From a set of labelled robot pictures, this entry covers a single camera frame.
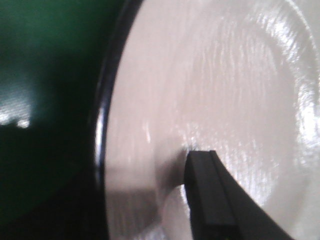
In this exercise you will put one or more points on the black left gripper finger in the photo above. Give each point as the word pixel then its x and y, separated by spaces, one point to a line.
pixel 220 209

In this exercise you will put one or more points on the beige black-rimmed plate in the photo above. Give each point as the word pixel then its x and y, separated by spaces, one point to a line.
pixel 239 77

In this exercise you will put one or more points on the green circular conveyor belt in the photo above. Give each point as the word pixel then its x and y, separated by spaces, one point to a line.
pixel 51 53

